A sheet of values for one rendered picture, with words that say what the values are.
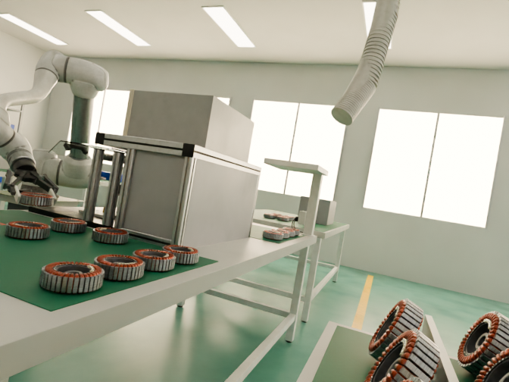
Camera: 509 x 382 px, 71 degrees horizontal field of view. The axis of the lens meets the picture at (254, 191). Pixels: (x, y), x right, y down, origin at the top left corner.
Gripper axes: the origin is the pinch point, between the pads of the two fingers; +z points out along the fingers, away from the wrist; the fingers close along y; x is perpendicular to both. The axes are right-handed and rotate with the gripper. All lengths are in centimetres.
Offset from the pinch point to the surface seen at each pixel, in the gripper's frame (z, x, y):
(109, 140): -1.1, 28.4, -17.2
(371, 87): -8, 102, -173
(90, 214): 8.4, -0.1, -17.2
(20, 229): 29.2, 10.7, 13.6
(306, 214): 16, 13, -157
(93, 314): 79, 35, 19
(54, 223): 18.7, 4.2, 0.1
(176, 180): 30, 34, -28
